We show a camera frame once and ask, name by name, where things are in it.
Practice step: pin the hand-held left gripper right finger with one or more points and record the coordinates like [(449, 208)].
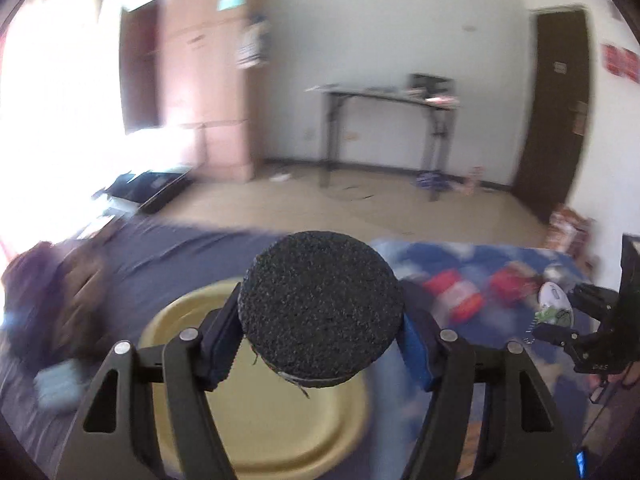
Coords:
[(415, 355)]

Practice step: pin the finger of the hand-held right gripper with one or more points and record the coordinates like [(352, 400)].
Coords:
[(597, 302), (590, 350)]

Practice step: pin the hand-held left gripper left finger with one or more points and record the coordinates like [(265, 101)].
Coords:
[(220, 355)]

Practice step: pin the red white cigarette pack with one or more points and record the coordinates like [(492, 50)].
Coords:
[(452, 292)]

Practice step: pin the yellow plastic basin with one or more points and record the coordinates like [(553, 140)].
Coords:
[(280, 425)]

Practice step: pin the black round sponge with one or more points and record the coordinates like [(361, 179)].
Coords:
[(320, 305)]

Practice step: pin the white green plastic item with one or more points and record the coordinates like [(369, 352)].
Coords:
[(552, 300)]

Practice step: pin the red white snack bag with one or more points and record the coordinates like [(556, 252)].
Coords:
[(570, 232)]

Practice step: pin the blue patterned fleece blanket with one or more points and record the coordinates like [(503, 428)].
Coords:
[(500, 360)]

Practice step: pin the navy bed sheet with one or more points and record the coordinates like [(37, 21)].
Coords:
[(165, 260)]

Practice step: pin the light blue case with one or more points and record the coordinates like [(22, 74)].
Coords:
[(57, 385)]

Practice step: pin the pink bottle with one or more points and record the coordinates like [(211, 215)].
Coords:
[(473, 180)]

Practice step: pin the blue cloth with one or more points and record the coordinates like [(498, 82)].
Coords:
[(432, 180)]

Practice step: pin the black flat case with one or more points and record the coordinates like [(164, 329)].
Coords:
[(147, 187)]

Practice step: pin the dark brown door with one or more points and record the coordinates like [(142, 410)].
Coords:
[(555, 110)]

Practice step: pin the black folding table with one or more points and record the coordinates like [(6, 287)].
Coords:
[(380, 94)]

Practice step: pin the wooden wardrobe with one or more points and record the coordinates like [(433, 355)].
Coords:
[(210, 85)]

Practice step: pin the black box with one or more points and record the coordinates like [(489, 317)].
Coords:
[(430, 82)]

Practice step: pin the red wall poster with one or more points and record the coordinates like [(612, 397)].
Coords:
[(620, 62)]

